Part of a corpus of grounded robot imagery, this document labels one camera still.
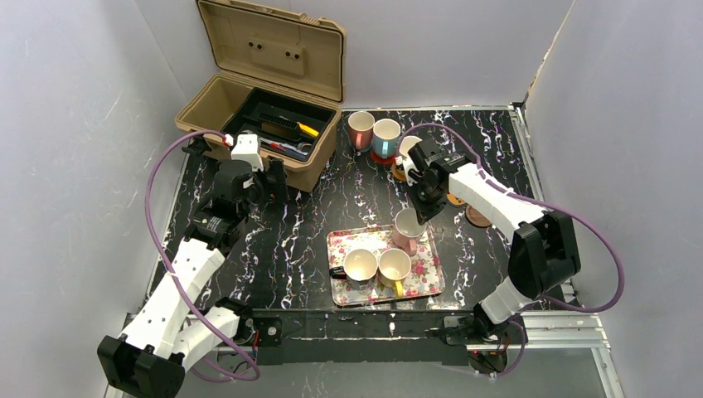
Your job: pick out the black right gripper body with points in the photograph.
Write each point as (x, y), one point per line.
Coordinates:
(427, 183)

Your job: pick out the aluminium frame rail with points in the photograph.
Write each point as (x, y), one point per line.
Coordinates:
(278, 267)

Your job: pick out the green mug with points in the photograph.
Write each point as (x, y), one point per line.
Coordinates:
(406, 144)

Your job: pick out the black tool tray insert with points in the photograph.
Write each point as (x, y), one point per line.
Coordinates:
(260, 114)

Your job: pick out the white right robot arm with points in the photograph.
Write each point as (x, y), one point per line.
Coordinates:
(544, 251)

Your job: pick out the dark walnut wooden coaster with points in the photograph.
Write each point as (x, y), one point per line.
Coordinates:
(475, 218)

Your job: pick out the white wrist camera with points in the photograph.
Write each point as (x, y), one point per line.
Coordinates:
(245, 147)
(411, 172)

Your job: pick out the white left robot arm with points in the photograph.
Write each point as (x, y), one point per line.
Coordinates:
(152, 354)

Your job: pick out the yellow mug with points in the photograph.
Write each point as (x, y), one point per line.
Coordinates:
(394, 268)

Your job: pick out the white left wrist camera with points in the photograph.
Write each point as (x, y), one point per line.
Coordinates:
(245, 147)

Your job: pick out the light blue mug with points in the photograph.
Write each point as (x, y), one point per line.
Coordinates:
(386, 137)

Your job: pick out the orange printed coaster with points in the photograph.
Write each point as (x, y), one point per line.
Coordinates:
(455, 201)

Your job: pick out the red coaster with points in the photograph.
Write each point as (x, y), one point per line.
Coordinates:
(382, 161)

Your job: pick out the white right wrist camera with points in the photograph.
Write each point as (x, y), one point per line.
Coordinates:
(411, 172)

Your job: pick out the black mug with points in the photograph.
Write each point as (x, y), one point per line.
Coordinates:
(358, 269)

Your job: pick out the orange wood coaster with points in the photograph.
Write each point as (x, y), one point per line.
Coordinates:
(398, 172)

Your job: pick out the yellow handled screwdriver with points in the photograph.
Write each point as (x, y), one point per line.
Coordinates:
(308, 130)

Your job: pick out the floral rectangular tray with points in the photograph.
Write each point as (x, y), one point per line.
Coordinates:
(426, 276)

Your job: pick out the silver wrench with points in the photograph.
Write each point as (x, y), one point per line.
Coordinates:
(303, 147)

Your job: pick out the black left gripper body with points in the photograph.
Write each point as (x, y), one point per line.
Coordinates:
(276, 179)

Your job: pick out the tan plastic toolbox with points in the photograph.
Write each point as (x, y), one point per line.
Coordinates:
(287, 53)

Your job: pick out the pink mug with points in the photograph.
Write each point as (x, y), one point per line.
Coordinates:
(360, 130)
(407, 231)

